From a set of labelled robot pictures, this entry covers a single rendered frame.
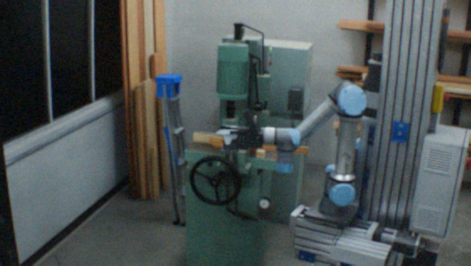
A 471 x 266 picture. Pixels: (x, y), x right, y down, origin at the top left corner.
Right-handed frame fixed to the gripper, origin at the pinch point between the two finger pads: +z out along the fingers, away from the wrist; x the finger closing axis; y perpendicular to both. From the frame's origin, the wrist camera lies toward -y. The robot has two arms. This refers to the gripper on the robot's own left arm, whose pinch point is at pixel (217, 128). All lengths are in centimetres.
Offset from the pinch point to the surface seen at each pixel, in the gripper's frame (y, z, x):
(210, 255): 92, 7, 75
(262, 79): -17, -19, 91
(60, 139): 31, 120, 113
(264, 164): 29, -22, 63
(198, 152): 25, 15, 68
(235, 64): -26, -3, 67
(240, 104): -2, -6, 86
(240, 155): 22, -9, 54
